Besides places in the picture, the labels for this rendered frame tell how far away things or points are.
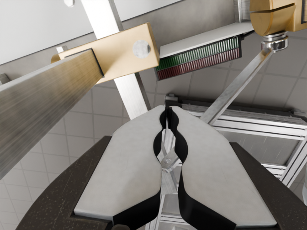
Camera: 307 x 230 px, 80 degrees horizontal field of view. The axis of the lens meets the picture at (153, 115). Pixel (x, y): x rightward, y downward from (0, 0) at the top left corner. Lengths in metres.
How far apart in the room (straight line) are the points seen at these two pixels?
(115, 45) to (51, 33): 0.30
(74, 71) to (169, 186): 0.26
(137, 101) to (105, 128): 1.07
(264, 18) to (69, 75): 0.20
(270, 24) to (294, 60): 1.09
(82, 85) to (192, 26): 0.24
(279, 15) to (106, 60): 0.18
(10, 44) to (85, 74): 0.39
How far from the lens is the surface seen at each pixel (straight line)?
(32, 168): 1.84
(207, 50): 0.38
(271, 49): 0.24
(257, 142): 1.19
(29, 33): 0.55
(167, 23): 0.37
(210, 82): 1.16
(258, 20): 0.25
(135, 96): 0.26
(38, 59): 0.45
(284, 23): 0.24
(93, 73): 0.22
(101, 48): 0.24
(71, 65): 0.19
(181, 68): 0.38
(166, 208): 1.50
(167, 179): 0.35
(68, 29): 0.50
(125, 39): 0.23
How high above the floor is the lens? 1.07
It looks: 62 degrees down
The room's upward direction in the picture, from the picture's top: 175 degrees counter-clockwise
